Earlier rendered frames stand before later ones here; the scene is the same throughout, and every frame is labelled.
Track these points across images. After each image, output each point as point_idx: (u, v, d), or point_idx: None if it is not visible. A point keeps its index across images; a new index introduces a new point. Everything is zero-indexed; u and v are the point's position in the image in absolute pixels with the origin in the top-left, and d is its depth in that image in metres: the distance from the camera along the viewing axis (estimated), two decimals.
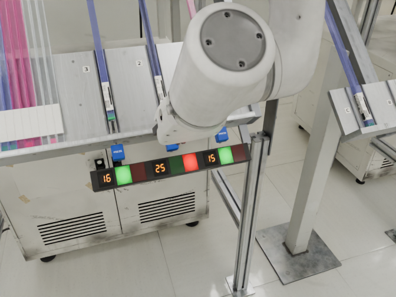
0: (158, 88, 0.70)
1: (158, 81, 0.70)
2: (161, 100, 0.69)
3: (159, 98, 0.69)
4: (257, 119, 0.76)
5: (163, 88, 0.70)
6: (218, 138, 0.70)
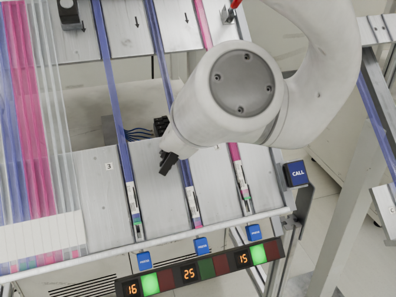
0: (190, 201, 0.64)
1: (190, 193, 0.64)
2: (194, 215, 0.63)
3: (192, 212, 0.63)
4: None
5: (195, 200, 0.64)
6: (251, 238, 0.65)
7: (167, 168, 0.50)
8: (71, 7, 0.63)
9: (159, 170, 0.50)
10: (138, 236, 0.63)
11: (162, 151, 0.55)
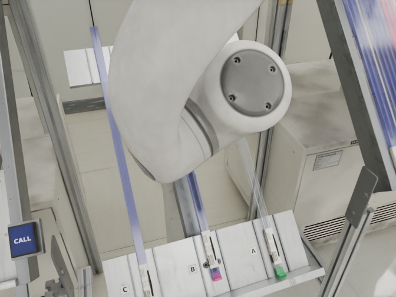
0: (207, 248, 0.54)
1: (206, 238, 0.55)
2: (212, 265, 0.54)
3: (210, 261, 0.54)
4: (32, 280, 0.58)
5: (213, 247, 0.55)
6: None
7: None
8: None
9: None
10: None
11: None
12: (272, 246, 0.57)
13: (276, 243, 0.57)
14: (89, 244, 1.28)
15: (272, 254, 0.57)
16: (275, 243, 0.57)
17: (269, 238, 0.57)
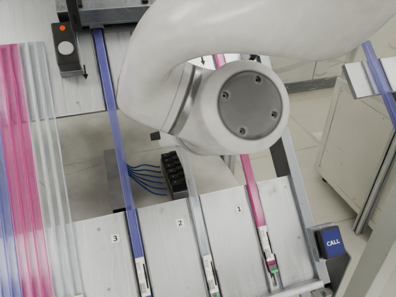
0: None
1: None
2: None
3: None
4: None
5: None
6: None
7: (153, 137, 0.52)
8: (71, 53, 0.55)
9: (150, 133, 0.53)
10: None
11: None
12: (210, 273, 0.55)
13: (214, 270, 0.55)
14: None
15: (208, 282, 0.55)
16: (213, 271, 0.55)
17: (207, 266, 0.55)
